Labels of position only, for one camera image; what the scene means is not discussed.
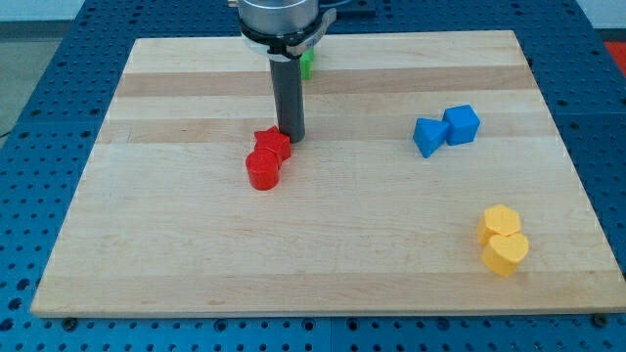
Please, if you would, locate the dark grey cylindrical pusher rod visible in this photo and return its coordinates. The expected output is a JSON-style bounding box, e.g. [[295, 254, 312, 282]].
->
[[270, 60, 305, 143]]

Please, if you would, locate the green star block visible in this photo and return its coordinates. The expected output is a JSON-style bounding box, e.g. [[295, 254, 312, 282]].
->
[[299, 48, 315, 80]]

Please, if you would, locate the red star block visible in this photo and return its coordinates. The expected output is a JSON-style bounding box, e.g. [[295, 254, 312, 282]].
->
[[254, 126, 291, 162]]

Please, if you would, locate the red cylinder block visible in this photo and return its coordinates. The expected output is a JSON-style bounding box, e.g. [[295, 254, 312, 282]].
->
[[246, 149, 280, 191]]

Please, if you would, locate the blue triangle block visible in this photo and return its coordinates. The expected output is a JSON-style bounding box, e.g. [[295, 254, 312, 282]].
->
[[413, 117, 450, 158]]

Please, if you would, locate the wooden board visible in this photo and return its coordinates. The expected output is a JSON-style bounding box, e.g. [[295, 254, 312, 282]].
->
[[31, 30, 625, 318]]

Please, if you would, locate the blue cube block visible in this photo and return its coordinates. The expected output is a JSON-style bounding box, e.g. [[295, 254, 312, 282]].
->
[[443, 105, 480, 146]]

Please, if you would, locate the yellow hexagon block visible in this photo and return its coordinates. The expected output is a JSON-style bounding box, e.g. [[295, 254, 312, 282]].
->
[[476, 204, 521, 244]]

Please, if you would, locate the yellow heart block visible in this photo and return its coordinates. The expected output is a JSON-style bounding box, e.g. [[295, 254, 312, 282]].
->
[[480, 233, 530, 277]]

